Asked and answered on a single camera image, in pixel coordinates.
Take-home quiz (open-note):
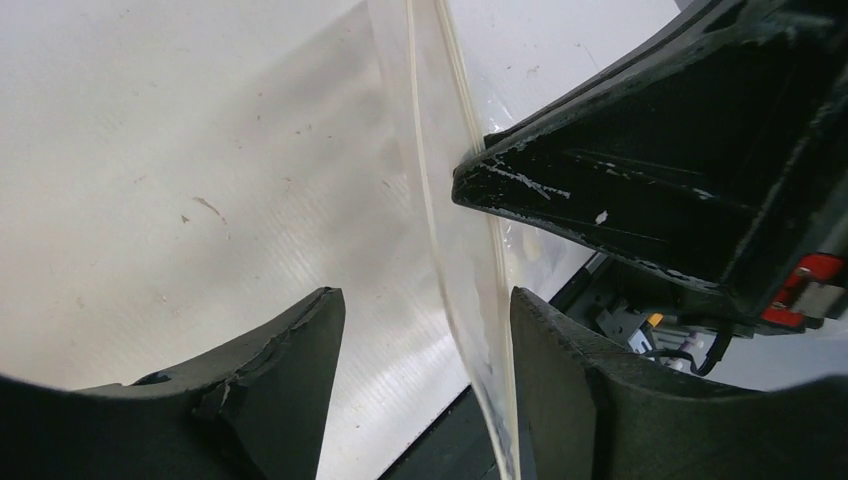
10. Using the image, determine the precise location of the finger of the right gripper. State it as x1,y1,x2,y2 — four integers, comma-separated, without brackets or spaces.
451,0,848,313

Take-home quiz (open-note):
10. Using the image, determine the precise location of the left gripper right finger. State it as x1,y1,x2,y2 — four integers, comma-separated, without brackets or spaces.
510,288,847,479

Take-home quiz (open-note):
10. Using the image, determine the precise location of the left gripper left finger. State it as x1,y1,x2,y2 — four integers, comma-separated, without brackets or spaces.
1,287,346,479

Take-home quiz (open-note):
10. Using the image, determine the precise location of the clear zip top bag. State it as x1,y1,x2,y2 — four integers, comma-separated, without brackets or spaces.
367,1,683,479

